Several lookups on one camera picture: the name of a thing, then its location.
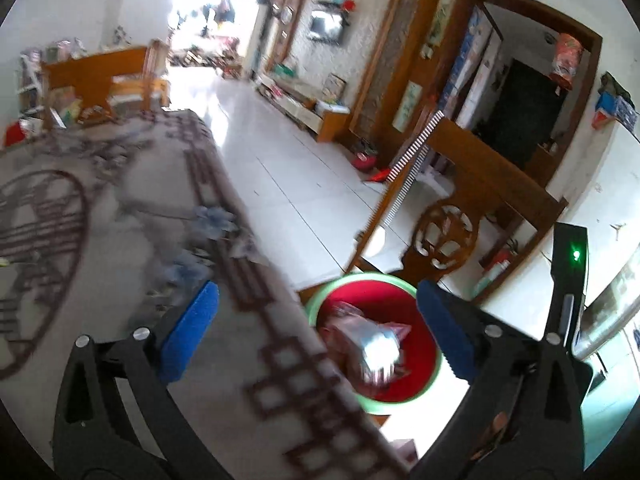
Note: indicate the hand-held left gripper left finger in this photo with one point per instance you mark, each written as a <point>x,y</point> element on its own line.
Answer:
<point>190,332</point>

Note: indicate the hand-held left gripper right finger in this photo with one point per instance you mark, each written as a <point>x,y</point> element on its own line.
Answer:
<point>447,332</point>

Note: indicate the red basin with green rim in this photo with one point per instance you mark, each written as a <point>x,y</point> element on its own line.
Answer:
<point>365,305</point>

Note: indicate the carved wooden dining chair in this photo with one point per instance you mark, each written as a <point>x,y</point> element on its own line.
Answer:
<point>480,170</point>

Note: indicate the dark door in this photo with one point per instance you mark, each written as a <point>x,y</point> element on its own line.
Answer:
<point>515,110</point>

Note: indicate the red dustpan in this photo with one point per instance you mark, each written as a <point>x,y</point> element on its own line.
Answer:
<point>379,176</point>

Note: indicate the red flower pot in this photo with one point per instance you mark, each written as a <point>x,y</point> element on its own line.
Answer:
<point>365,157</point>

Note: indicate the red hanging decoration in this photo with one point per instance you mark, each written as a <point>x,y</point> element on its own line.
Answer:
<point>566,60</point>

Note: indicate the small bamboo painting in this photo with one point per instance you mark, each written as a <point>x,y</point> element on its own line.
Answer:
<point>405,106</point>

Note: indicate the wooden television cabinet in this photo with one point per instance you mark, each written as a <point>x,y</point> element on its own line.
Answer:
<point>320,120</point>

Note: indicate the red bag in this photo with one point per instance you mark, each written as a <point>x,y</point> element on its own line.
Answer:
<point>14,135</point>

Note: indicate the geometric framed picture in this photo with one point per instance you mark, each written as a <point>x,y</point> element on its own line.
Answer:
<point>336,86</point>

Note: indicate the tall flower painting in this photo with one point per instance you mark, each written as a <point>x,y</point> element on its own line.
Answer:
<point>443,15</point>

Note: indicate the hanging wall scrolls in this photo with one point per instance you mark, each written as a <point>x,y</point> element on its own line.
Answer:
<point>472,65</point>

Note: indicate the wall television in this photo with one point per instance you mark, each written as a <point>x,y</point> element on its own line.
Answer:
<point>325,27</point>

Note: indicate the round wall mirror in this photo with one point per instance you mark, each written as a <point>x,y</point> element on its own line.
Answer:
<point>286,14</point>

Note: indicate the wall shelf with coloured items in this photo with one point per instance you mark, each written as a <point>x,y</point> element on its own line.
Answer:
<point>335,4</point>

